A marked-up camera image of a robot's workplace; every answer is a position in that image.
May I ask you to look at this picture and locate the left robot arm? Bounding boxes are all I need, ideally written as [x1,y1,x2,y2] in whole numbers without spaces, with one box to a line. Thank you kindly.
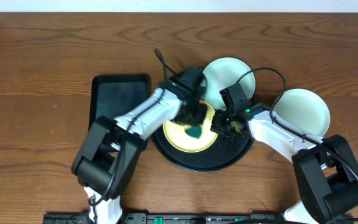
[71,81,206,223]

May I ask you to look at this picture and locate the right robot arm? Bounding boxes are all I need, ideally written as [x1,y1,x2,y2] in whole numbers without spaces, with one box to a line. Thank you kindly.
[211,104,358,223]

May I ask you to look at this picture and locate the green yellow sponge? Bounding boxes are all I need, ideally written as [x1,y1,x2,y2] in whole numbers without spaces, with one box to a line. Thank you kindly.
[184,125,203,139]

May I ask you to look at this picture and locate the rectangular black tray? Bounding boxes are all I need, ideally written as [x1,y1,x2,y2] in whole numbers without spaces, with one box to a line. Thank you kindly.
[89,73,150,125]

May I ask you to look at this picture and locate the light blue plate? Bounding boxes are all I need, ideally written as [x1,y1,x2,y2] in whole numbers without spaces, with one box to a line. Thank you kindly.
[273,88,331,136]
[203,57,251,110]

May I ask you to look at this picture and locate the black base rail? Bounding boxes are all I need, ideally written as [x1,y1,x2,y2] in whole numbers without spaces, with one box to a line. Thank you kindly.
[42,213,284,224]

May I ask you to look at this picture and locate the yellow plate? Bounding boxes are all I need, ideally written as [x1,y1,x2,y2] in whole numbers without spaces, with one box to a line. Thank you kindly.
[163,101,218,153]

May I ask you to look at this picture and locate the round black tray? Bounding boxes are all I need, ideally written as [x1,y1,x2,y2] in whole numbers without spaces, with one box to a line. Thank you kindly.
[151,126,254,172]

